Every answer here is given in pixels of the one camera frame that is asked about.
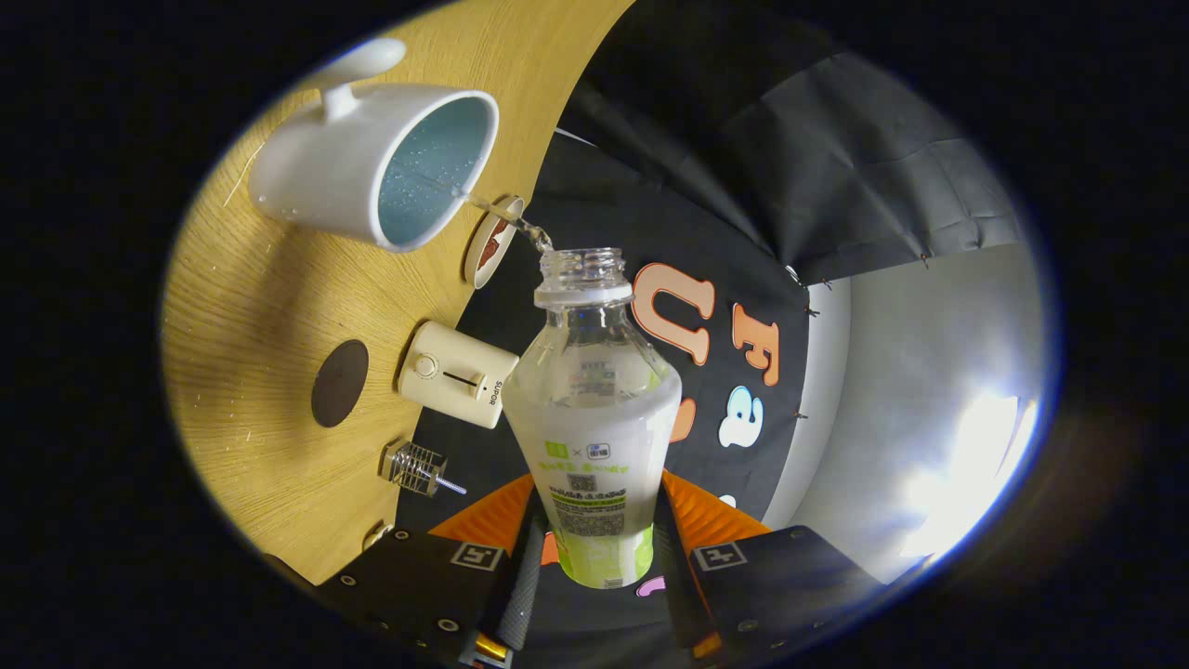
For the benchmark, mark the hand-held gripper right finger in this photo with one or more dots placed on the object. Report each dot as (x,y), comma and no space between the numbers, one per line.
(673,585)

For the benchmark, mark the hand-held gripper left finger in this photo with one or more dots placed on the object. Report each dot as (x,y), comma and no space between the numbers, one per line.
(522,585)

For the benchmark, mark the clear juice bottle white label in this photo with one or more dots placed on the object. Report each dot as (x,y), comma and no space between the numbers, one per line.
(594,437)

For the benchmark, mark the dark brown round coaster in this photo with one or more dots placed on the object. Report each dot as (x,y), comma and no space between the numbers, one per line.
(339,383)

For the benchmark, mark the white divided dish with beans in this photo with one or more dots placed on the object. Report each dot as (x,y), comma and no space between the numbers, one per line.
(376,536)

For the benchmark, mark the cream toaster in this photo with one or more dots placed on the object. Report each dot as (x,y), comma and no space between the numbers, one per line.
(455,376)

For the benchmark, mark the white oval plate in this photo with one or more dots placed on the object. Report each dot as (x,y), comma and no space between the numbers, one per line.
(478,265)

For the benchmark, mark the red meat piece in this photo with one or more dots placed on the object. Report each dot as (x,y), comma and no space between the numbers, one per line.
(494,240)

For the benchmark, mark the wooden table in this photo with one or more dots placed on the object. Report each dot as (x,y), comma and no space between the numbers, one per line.
(251,307)

